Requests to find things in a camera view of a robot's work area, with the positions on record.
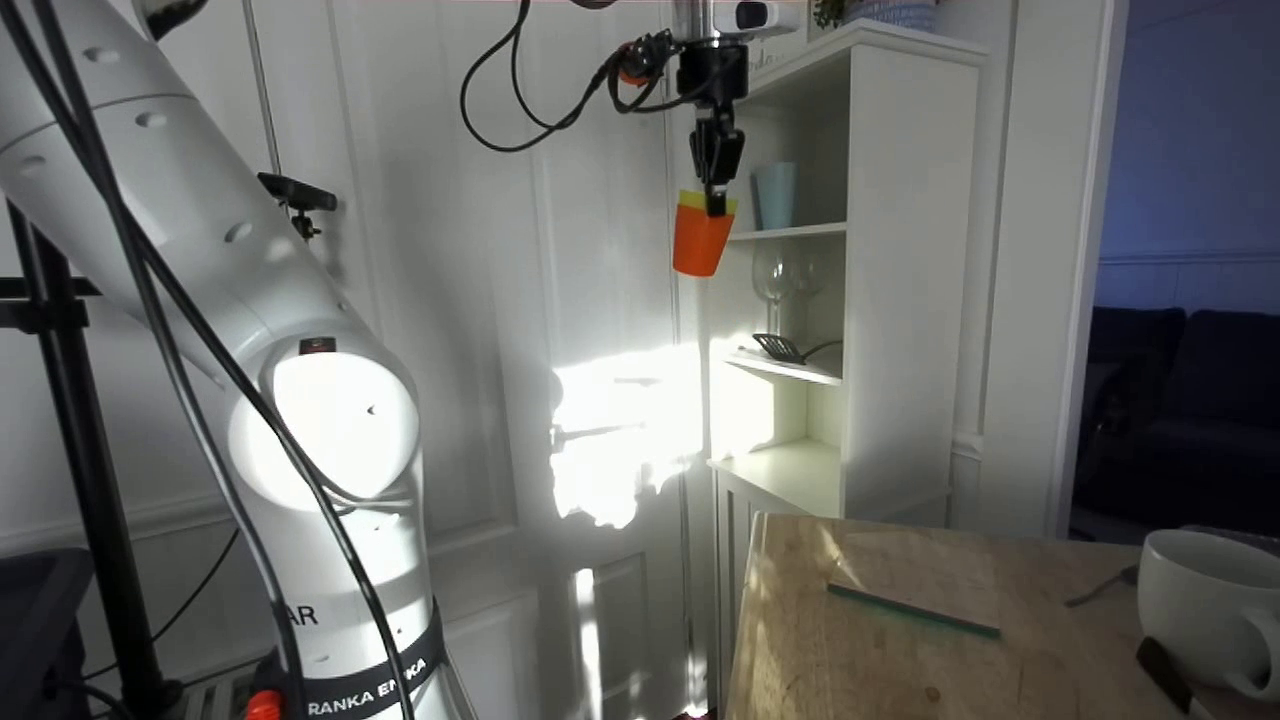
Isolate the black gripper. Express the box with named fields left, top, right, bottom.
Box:
left=672, top=31, right=752, bottom=222

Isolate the orange and yellow plastic cup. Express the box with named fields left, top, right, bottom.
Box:
left=668, top=187, right=739, bottom=286

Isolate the light blue cup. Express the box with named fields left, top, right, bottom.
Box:
left=747, top=159, right=798, bottom=237

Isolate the black object on shelf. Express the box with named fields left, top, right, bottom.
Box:
left=747, top=330, right=849, bottom=369

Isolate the white cabinet with shelves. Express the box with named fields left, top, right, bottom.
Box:
left=691, top=12, right=999, bottom=720

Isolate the clear wine glass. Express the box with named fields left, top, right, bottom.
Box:
left=747, top=249, right=824, bottom=346

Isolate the green plastic strip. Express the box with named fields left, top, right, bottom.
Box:
left=824, top=580, right=1009, bottom=644

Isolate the dark sofa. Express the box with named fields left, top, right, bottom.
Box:
left=1072, top=303, right=1280, bottom=539

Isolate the metal spoon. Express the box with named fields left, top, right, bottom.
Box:
left=1064, top=559, right=1144, bottom=612

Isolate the white ceramic mug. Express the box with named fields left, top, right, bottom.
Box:
left=1131, top=524, right=1280, bottom=705

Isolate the black tripod stand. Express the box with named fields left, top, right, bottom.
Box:
left=0, top=198, right=179, bottom=720

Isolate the orange cable clip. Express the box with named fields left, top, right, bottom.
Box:
left=614, top=57, right=662, bottom=99

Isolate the black looping gripper cable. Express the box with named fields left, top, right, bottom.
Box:
left=456, top=0, right=687, bottom=158

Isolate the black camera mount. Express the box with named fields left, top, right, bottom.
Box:
left=254, top=169, right=342, bottom=245

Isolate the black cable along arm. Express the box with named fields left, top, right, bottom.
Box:
left=0, top=0, right=402, bottom=720

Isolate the black handled knife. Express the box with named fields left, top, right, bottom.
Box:
left=1136, top=634, right=1202, bottom=720

